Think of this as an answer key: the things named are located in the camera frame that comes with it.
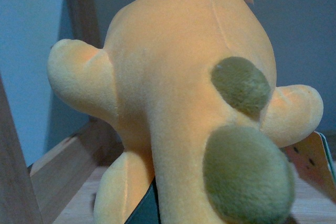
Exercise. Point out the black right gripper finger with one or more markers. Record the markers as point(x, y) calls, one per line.
point(147, 211)

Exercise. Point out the yellow plush toy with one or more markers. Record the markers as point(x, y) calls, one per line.
point(190, 87)

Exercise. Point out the light wooden shelf unit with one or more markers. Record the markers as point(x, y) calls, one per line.
point(54, 189)

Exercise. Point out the paper hang tag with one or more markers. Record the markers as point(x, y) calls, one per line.
point(314, 164)

